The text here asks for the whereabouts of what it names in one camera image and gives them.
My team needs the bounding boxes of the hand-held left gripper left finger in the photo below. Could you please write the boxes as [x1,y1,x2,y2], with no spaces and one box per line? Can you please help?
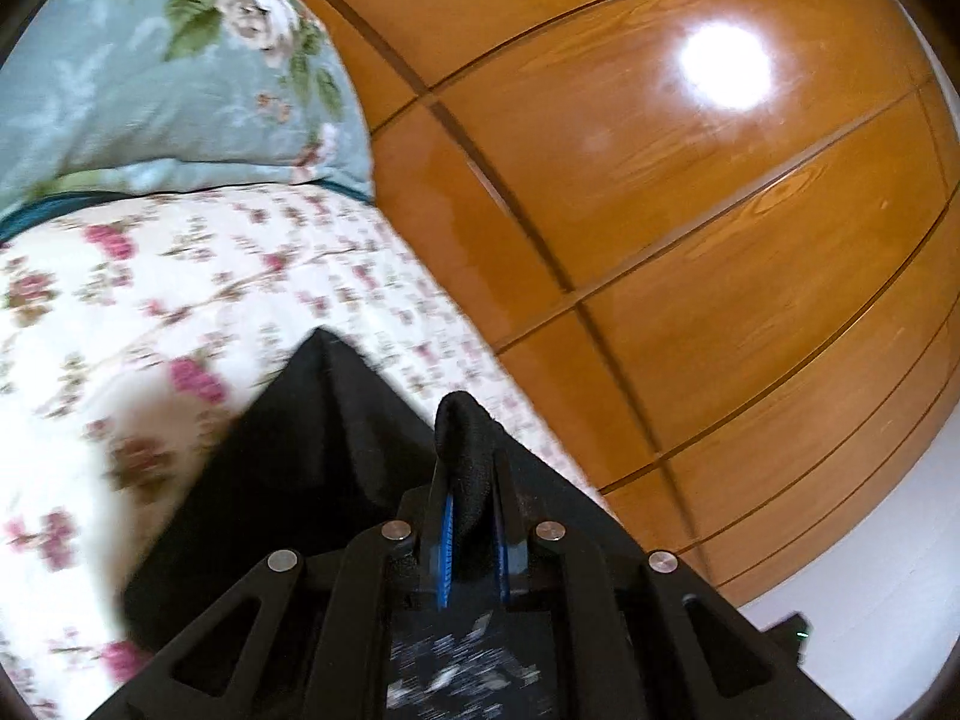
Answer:
[88,463,455,720]

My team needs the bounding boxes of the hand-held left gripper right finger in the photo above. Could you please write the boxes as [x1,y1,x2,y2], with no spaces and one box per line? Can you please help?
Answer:
[491,457,863,720]

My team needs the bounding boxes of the black pants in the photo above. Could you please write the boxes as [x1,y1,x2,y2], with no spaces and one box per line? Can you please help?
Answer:
[120,326,751,720]

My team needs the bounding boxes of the white floral bedspread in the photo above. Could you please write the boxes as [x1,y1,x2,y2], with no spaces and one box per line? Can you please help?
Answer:
[0,186,623,720]

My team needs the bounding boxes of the wooden wardrobe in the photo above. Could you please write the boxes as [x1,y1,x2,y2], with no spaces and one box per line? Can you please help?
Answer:
[259,0,960,607]

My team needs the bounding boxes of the blue floral pillow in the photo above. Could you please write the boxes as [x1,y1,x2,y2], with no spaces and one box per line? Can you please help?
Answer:
[0,0,376,220]

